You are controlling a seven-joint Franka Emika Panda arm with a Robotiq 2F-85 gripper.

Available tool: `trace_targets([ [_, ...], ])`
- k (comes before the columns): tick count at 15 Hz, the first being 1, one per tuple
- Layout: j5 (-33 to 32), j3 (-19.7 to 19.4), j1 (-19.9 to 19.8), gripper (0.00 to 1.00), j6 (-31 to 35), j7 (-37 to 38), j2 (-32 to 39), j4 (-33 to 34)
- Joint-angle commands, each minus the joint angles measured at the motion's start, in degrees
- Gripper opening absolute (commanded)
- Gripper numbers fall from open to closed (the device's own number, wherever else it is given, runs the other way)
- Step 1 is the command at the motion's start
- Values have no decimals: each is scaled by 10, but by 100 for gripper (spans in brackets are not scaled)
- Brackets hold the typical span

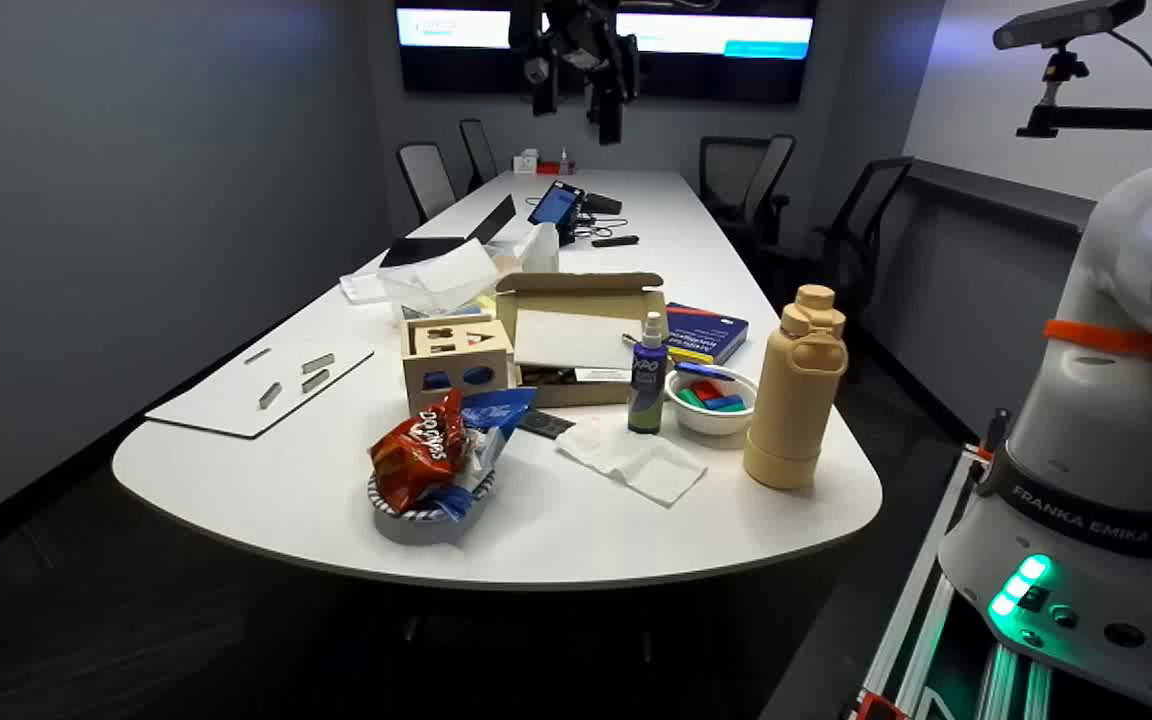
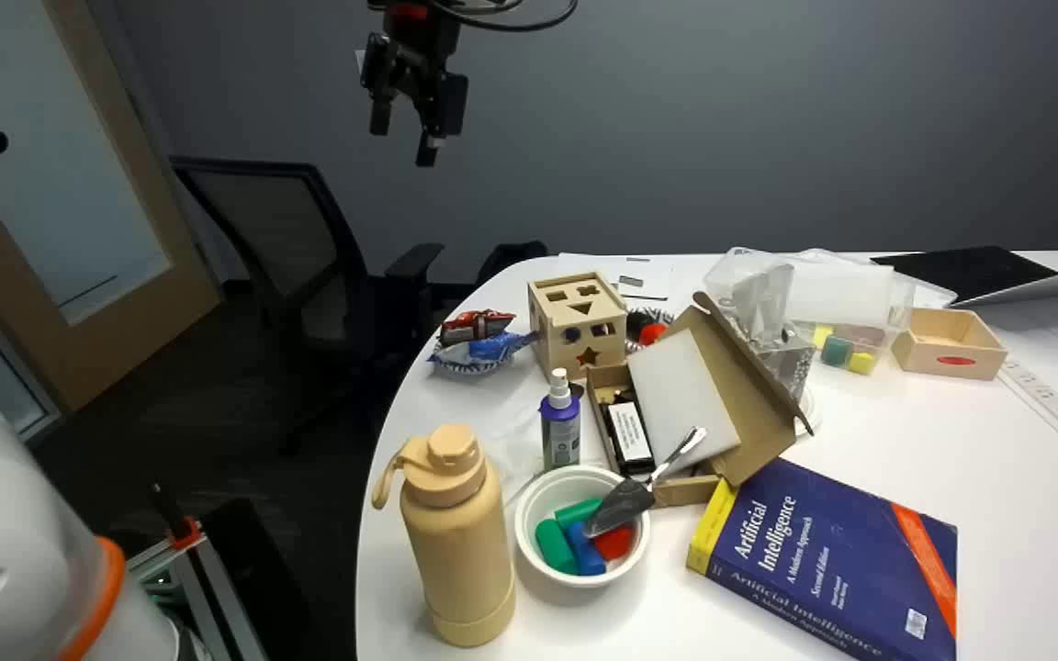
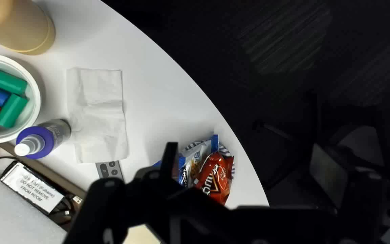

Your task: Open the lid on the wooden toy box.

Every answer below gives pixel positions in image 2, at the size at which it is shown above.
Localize wooden shape sorter toy box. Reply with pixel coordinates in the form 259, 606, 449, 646
527, 306, 629, 377

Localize black laptop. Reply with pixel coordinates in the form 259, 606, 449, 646
885, 245, 1058, 306

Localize tan insulated water bottle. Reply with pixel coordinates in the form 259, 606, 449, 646
371, 424, 513, 646

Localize black office chair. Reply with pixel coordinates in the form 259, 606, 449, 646
172, 153, 442, 453

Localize clear plastic container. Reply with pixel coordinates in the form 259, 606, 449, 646
706, 245, 916, 376

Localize white bowl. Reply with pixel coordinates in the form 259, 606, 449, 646
513, 465, 650, 588

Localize wooden toy box lid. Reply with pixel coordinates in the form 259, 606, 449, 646
527, 271, 623, 326

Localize green toy block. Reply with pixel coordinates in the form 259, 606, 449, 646
536, 496, 597, 578

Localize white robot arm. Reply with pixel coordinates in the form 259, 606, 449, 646
0, 0, 218, 661

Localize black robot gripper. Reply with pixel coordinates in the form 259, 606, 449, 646
358, 0, 467, 168

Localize red toy block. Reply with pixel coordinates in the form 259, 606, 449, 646
590, 525, 635, 562

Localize metal spatula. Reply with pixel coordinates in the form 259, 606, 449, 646
589, 426, 706, 541

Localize red blue snack bags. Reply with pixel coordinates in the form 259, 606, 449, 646
429, 310, 536, 377

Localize blue toy block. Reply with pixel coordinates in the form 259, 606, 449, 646
567, 520, 605, 578

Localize small wooden tray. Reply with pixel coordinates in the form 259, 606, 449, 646
891, 310, 1005, 381

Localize small blue spray bottle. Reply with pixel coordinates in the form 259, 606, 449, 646
538, 367, 579, 471

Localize open cardboard box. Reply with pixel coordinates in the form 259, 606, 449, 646
589, 290, 810, 508

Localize blue textbook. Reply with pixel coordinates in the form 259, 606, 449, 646
685, 460, 960, 661

